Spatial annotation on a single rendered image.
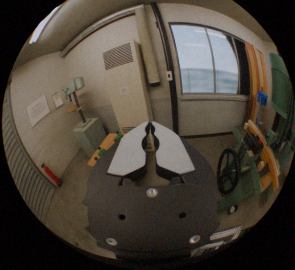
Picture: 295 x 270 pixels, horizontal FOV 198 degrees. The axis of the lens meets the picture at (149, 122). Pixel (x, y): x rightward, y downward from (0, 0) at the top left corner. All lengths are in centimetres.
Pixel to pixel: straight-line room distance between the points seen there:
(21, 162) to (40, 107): 126
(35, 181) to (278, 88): 308
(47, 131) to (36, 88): 95
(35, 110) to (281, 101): 287
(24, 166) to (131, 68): 263
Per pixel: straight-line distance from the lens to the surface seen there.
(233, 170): 64
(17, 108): 235
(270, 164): 76
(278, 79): 62
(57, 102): 245
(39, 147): 233
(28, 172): 240
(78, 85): 164
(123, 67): 131
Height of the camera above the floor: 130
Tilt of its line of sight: 29 degrees down
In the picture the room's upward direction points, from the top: 11 degrees counter-clockwise
